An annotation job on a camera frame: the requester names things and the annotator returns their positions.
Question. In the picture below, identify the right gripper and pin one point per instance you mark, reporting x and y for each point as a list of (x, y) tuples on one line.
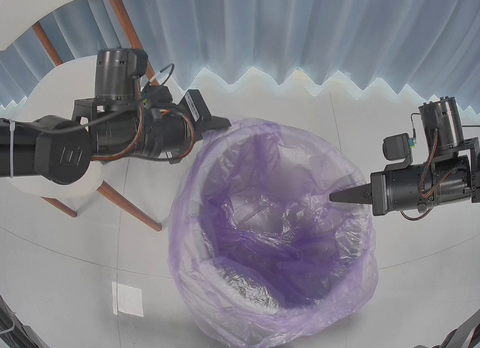
[(408, 189)]

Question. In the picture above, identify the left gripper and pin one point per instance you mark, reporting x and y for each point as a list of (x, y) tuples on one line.
[(150, 136)]

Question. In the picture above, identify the purple plastic bag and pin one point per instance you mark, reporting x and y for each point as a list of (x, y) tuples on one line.
[(300, 249)]

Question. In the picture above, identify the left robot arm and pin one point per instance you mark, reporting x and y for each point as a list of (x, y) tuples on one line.
[(60, 151)]

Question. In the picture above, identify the white trash bin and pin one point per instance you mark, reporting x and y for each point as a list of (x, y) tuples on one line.
[(245, 288)]

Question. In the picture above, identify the pale blue curtain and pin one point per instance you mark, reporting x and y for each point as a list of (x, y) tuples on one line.
[(300, 20)]

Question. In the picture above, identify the white wooden chair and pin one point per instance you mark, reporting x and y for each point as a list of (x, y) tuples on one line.
[(56, 84)]

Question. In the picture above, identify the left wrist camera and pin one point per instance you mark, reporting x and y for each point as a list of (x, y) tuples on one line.
[(195, 106)]

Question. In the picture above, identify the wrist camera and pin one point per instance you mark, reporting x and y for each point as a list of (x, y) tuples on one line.
[(195, 106), (395, 148)]

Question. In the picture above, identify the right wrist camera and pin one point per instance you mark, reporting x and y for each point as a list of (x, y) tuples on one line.
[(395, 148)]

